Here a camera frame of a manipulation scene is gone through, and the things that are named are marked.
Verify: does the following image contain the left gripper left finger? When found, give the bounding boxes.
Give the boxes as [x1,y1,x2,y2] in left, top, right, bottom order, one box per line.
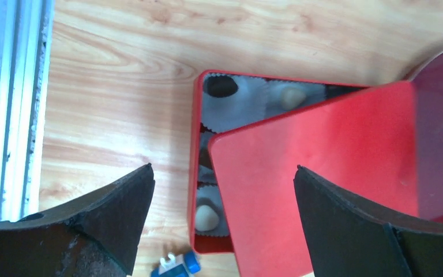
[0,164,155,276]

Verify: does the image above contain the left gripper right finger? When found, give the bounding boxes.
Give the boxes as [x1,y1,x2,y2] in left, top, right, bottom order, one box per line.
[294,166,443,276]

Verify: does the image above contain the red box lid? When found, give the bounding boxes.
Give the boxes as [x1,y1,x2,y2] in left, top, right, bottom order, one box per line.
[208,81,419,276]

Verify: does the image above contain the white heart chocolate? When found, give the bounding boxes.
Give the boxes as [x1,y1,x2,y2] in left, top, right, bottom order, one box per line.
[195,205,220,232]

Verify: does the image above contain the white chocolate piece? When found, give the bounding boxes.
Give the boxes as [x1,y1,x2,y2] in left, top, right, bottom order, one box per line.
[280,87,307,111]

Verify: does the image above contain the red chocolate box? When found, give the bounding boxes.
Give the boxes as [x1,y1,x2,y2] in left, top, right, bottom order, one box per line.
[187,70,366,254]

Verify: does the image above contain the dark oval chocolate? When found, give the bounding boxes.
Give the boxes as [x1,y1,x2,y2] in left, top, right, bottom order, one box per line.
[203,76,239,98]

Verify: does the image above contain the dark red round tray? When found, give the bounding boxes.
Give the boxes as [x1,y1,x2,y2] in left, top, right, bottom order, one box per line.
[404,49,443,223]

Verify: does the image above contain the blue red toy car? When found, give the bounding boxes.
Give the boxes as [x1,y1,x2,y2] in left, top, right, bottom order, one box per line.
[150,250,201,277]

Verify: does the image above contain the white paper cup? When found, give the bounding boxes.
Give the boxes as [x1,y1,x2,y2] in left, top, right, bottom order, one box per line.
[201,73,268,133]
[265,81,325,118]
[198,132,216,184]
[195,185,230,237]

